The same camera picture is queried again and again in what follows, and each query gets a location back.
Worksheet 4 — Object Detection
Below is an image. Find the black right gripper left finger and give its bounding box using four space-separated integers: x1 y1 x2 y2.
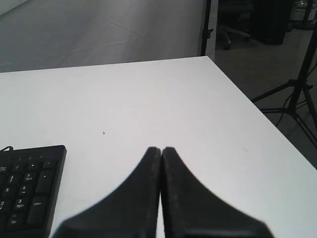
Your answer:
54 147 161 238

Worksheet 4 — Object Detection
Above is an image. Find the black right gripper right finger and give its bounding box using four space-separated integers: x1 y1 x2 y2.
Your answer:
161 147 272 238

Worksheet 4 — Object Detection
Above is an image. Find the black acer keyboard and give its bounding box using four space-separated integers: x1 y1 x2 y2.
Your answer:
0 145 67 238

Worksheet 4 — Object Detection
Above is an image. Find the black tripod light stand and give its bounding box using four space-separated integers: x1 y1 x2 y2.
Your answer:
251 0 317 147

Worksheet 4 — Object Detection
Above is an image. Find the black backdrop stand pole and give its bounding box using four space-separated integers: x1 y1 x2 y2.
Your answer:
200 0 213 56

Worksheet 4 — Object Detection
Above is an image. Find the grey backdrop cloth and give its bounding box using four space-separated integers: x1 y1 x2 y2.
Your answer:
0 0 207 72

